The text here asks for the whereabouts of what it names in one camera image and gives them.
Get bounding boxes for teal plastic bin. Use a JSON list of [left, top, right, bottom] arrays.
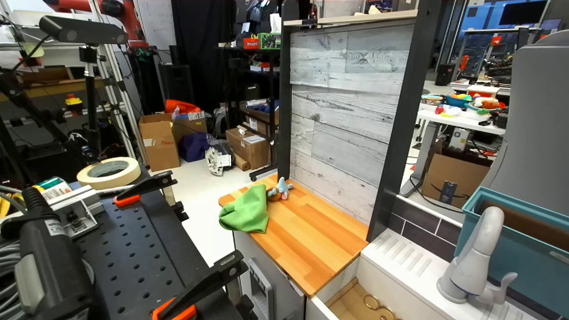
[[454, 186, 569, 319]]

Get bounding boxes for green and white label roll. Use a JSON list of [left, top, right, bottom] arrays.
[[37, 176, 73, 201]]

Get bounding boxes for green box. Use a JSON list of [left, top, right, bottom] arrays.
[[258, 32, 282, 50]]

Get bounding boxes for toy kitchen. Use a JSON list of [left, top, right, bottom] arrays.
[[218, 0, 569, 320]]

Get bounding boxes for blue bag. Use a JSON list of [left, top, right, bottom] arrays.
[[178, 132, 211, 163]]

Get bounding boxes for grey door handle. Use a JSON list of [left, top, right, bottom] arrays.
[[247, 258, 276, 320]]

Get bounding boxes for white metal frame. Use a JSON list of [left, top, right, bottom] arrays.
[[87, 0, 139, 161]]

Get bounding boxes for roll of masking tape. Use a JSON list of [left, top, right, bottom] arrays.
[[76, 156, 142, 191]]

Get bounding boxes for coil of grey cable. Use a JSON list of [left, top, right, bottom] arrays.
[[0, 240, 28, 320]]

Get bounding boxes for toy kitchen sink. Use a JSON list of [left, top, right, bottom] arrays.
[[311, 267, 427, 320]]

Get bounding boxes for blue and brown plush toy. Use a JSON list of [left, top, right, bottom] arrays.
[[266, 177, 294, 202]]

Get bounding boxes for cardboard box with white label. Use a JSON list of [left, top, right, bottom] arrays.
[[171, 111, 208, 144], [225, 127, 271, 171]]

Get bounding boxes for camera on tripod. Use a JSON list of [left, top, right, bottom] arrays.
[[39, 15, 130, 157]]

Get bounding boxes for grey toy kitchen tap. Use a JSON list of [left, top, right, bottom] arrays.
[[437, 206, 519, 307]]

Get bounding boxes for orange bag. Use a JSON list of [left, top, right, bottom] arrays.
[[164, 99, 202, 116]]

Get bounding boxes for green towel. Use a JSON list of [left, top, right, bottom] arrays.
[[218, 184, 270, 234]]

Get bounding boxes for heap of colourful toys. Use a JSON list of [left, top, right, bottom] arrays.
[[421, 90, 506, 117]]

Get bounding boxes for black shelf rack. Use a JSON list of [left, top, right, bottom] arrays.
[[217, 44, 281, 182]]

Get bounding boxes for black speaker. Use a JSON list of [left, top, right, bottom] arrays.
[[434, 62, 457, 87]]

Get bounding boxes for cardboard box with black tape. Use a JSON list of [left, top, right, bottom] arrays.
[[421, 152, 491, 209]]

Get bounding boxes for black perforated workbench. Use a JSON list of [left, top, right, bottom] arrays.
[[67, 165, 249, 320]]

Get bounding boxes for tall cardboard box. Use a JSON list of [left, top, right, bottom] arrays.
[[138, 114, 181, 172]]

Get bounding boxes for silver metal bracket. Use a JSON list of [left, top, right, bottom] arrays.
[[44, 184, 105, 239]]

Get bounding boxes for black clamp with orange trigger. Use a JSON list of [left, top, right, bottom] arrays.
[[151, 250, 249, 320], [113, 171, 179, 208]]

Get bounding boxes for white table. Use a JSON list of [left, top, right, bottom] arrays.
[[399, 107, 507, 198]]

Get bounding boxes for black handheld tool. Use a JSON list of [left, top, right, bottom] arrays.
[[12, 186, 95, 320]]

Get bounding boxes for white and black device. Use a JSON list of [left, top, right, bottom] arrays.
[[205, 143, 233, 177]]

